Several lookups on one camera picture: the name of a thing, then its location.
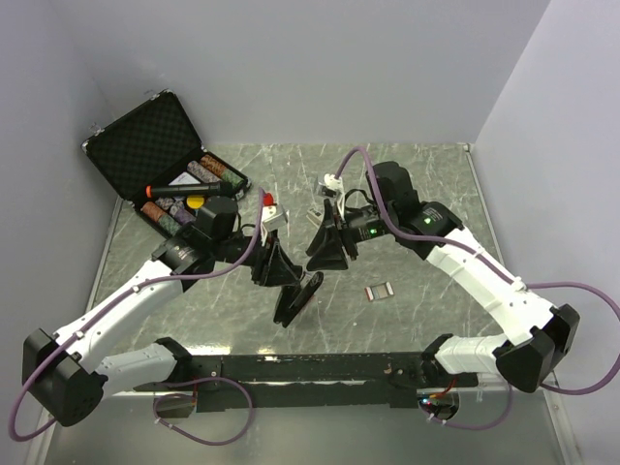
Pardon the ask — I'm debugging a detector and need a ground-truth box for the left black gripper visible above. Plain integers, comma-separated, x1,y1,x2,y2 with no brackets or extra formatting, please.
212,225,300,287

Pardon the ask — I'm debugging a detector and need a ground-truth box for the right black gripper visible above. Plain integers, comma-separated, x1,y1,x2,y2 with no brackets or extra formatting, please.
306,198,396,272

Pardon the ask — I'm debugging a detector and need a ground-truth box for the grey and black stapler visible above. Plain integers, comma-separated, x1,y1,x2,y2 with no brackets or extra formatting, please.
306,208,324,228

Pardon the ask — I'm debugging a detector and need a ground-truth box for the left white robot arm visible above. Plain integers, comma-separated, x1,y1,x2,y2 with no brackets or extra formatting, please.
22,193,323,426

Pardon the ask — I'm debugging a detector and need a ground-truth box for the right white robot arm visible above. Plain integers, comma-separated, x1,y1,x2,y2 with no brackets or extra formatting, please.
306,162,580,393

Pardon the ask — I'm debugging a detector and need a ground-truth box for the striped staple strip pack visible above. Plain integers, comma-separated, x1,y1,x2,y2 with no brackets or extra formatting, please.
364,282,394,301

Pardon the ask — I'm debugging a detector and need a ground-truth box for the black orange marker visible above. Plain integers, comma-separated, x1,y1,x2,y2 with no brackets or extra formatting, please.
145,181,234,199

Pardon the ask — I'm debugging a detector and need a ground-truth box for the yellow poker chip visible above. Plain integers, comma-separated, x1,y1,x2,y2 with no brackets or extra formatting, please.
186,195,205,210

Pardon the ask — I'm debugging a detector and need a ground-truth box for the black poker chip case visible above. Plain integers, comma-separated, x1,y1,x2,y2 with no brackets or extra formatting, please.
81,89,252,238

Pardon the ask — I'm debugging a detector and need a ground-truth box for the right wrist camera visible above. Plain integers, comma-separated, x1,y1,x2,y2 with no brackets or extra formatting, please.
315,173,345,201

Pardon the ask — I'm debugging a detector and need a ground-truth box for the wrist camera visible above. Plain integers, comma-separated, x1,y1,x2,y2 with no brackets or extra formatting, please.
315,173,345,201
261,193,288,238

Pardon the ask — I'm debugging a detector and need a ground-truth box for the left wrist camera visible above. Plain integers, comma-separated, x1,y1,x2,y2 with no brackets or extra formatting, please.
261,193,288,238

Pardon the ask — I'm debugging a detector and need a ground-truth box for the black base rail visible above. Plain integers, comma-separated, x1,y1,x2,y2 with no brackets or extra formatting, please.
137,352,479,413

